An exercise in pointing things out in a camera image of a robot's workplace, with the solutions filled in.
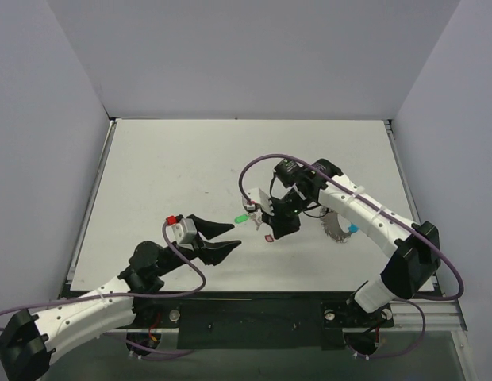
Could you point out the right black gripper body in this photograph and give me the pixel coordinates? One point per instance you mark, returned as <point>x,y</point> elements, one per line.
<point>276,217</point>

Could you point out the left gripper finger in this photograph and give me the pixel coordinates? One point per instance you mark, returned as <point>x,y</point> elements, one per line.
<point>214,253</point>
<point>209,229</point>

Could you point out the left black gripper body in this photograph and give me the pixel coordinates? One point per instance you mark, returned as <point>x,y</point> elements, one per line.
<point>197,241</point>

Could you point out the green tag key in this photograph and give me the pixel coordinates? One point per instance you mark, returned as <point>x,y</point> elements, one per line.
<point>244,217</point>

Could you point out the large keyring blue handle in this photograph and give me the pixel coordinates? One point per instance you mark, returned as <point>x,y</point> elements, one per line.
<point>336,227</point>

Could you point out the black tag key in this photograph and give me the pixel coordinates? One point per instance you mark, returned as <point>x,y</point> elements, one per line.
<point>258,222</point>

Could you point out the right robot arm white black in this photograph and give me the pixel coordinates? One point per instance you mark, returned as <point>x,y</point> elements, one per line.
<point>411,262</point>

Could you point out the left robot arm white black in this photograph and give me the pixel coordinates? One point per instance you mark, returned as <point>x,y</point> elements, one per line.
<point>35,338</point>

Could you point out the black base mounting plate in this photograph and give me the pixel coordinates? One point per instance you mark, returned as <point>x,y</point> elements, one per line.
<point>261,320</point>

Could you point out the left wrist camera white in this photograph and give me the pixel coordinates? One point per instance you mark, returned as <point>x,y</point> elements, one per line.
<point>183,228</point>

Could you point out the aluminium rail frame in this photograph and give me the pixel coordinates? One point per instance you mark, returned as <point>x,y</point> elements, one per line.
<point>155,169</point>

